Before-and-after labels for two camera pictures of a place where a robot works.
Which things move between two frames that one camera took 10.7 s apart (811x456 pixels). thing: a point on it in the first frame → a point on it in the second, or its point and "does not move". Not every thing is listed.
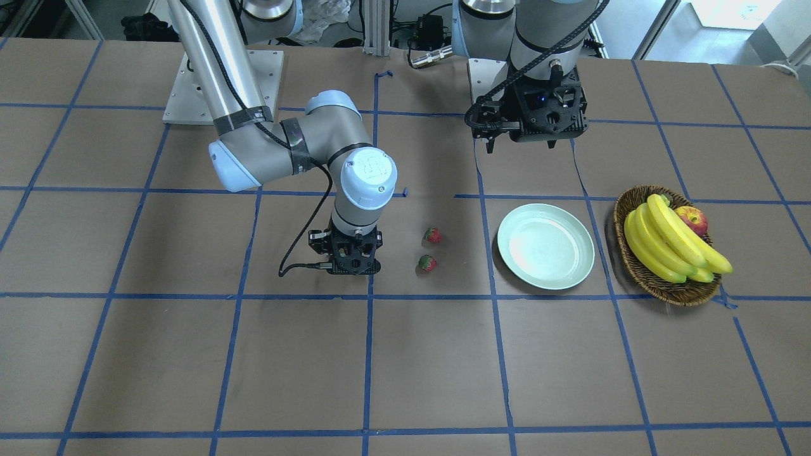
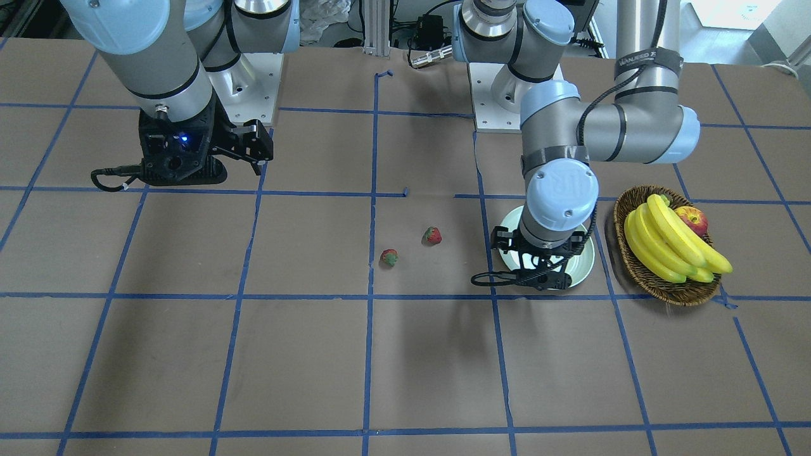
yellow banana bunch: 664,243 does not move
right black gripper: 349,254 → 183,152
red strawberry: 433,235 does not move
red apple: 696,218 does not move
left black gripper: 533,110 → 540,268
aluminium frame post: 376,28 does not move
